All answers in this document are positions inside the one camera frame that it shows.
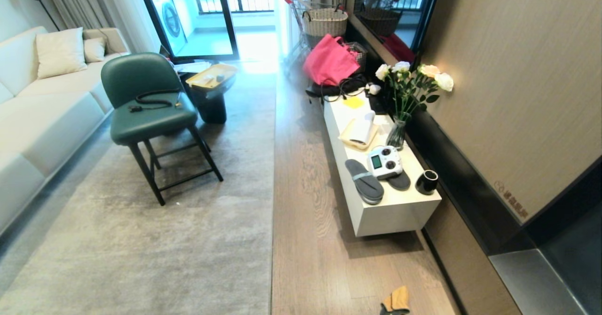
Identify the rolled white cloth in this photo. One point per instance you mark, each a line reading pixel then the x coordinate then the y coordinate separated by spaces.
pixel 363 128

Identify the tan and grey cloth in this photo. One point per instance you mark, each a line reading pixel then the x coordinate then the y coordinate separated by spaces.
pixel 397 302

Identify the grey rug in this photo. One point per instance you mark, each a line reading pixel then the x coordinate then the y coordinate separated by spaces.
pixel 141 240

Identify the yellow tray on cabinet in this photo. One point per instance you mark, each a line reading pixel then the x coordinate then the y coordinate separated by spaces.
pixel 350 138

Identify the black bag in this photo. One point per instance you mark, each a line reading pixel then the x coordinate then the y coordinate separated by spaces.
pixel 334 88

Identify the yellow sticky note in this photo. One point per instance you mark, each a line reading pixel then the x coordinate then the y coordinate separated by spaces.
pixel 353 102

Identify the grey slipper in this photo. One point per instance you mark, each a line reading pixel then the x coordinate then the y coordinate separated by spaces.
pixel 364 181
pixel 400 182

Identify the white remote controller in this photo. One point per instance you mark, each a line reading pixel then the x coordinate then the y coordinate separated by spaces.
pixel 384 161

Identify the pink tote bag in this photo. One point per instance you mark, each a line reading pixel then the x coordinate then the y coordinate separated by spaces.
pixel 329 61

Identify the white low cabinet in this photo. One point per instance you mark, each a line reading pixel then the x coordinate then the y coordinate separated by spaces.
pixel 376 197

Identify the glass vase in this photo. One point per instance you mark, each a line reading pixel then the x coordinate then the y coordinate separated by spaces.
pixel 397 131

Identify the black round side table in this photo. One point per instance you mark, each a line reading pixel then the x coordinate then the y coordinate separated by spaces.
pixel 210 103

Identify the woven wicker basket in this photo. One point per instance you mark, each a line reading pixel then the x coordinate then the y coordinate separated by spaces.
pixel 324 22

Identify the white rose bouquet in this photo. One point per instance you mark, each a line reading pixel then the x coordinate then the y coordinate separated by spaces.
pixel 414 82

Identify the black mug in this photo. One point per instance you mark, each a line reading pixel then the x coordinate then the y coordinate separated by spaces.
pixel 427 182

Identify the green upholstered chair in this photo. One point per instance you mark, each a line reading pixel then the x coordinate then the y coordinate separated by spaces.
pixel 141 117

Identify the washing machine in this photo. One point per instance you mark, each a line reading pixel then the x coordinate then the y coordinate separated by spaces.
pixel 168 14

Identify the small cream cushion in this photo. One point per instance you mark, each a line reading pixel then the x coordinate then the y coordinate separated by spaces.
pixel 94 49

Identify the grey curtain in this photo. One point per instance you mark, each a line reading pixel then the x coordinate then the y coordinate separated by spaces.
pixel 89 9

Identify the large cream cushion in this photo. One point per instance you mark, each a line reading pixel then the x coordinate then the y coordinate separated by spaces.
pixel 60 52

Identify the cream sofa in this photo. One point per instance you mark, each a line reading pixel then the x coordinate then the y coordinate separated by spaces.
pixel 37 113

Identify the black glass door frame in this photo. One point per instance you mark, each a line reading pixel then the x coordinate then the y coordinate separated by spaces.
pixel 221 19

